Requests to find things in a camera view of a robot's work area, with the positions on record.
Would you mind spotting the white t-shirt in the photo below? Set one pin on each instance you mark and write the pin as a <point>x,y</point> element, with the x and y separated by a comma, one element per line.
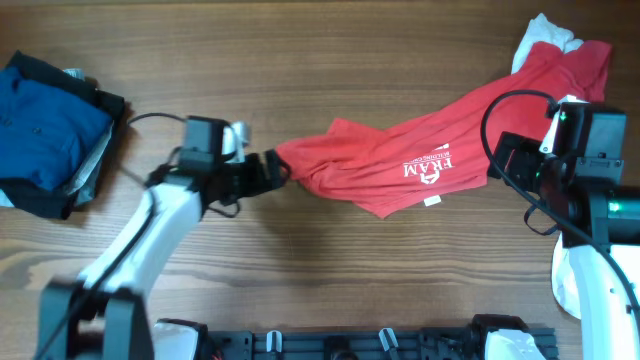
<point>540,29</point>

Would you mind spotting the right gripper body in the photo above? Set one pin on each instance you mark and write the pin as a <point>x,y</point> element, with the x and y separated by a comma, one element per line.
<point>513,159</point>

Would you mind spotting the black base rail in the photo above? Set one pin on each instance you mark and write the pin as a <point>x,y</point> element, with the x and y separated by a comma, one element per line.
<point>426,344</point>

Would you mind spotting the red FRAM t-shirt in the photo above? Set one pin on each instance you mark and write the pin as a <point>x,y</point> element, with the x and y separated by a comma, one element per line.
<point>383,171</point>

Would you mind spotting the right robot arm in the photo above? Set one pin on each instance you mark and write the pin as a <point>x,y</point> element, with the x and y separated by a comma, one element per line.
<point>573,175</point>

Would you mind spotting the blue folded shirt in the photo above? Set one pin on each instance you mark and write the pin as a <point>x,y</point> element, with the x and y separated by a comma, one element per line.
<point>46,132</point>

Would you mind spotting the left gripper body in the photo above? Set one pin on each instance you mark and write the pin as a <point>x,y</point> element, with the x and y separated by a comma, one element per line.
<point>256,175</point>

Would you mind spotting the black folded garment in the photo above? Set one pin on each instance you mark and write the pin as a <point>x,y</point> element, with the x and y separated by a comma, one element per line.
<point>57,203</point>

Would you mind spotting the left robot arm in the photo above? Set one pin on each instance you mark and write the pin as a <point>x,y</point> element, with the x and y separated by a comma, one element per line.
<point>102,314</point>

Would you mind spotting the grey folded garment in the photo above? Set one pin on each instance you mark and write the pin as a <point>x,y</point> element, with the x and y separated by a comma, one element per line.
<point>83,184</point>

